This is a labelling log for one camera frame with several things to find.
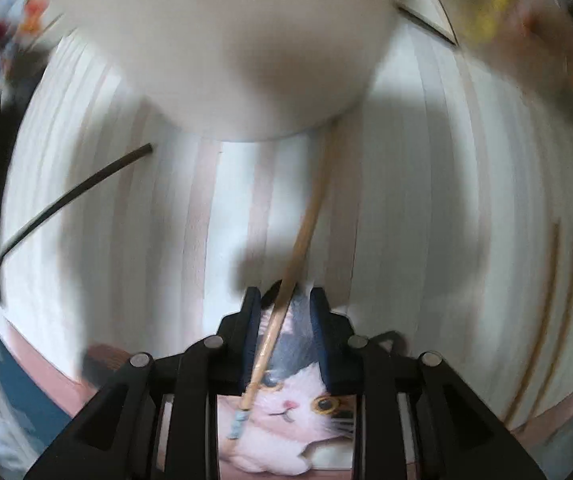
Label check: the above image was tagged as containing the wooden chopstick blue tip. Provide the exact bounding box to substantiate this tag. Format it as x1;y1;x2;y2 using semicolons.
226;118;341;451

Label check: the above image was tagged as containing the long bamboo chopstick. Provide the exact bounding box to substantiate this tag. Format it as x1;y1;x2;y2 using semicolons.
503;219;561;427
520;213;573;424

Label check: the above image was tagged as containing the striped cat tablecloth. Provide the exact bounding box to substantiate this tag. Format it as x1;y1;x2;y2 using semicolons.
0;25;573;452

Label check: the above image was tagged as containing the beige ribbed utensil canister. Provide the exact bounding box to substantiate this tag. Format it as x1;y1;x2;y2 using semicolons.
53;0;397;141

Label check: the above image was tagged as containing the yellow label bottle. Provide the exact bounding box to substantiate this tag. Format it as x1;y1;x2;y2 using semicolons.
461;0;535;49

